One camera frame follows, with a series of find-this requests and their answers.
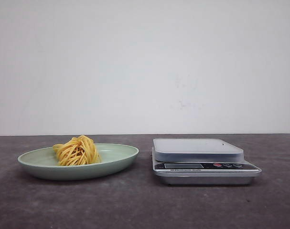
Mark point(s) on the yellow vermicelli noodle bundle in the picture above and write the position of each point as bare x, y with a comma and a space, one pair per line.
78, 151

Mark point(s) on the pale green shallow plate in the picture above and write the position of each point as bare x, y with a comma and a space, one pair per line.
42, 163

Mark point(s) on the silver digital kitchen scale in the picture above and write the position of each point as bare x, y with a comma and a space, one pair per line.
201, 161

